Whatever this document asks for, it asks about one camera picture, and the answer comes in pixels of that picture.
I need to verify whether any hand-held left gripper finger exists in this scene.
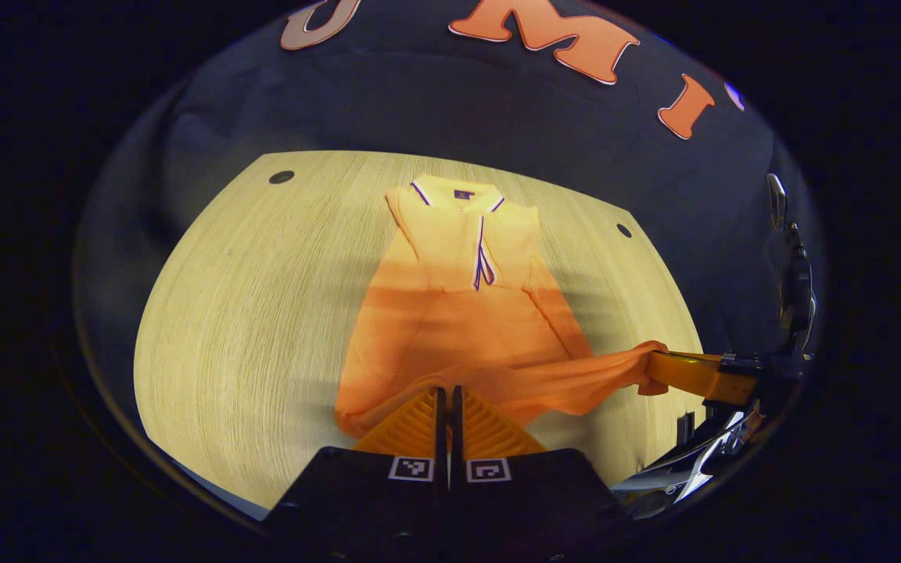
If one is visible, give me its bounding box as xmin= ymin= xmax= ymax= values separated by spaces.
xmin=450 ymin=386 xmax=631 ymax=560
xmin=263 ymin=386 xmax=449 ymax=560

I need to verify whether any orange T-shirt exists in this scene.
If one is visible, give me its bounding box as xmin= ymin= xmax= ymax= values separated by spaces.
xmin=335 ymin=174 xmax=669 ymax=439

